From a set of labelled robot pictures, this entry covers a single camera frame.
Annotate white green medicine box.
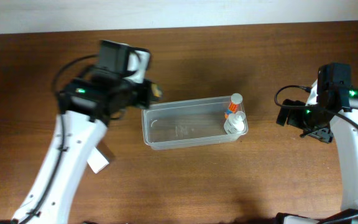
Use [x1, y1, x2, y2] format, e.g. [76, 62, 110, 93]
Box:
[87, 147, 109, 174]

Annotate white translucent spray bottle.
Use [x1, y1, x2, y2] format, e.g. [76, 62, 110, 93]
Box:
[224, 111, 246, 134]

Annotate orange tube white cap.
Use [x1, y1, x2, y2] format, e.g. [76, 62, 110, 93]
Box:
[224, 93, 243, 119]

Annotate black bottle white cap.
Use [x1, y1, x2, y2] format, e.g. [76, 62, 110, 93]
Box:
[151, 83, 163, 102]

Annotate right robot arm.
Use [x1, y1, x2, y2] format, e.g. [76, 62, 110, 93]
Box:
[277, 86, 358, 223]

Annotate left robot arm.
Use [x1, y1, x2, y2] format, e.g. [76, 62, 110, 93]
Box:
[1, 78, 162, 223]

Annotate clear plastic container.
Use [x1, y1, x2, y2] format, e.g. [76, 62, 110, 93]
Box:
[142, 96, 248, 150]

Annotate left black cable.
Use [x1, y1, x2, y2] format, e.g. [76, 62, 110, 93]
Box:
[51, 54, 99, 94]

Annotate black cable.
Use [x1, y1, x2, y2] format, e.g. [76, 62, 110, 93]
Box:
[51, 54, 99, 94]
[273, 85, 358, 156]

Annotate right black cable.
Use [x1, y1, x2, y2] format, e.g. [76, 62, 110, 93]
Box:
[273, 85, 358, 156]

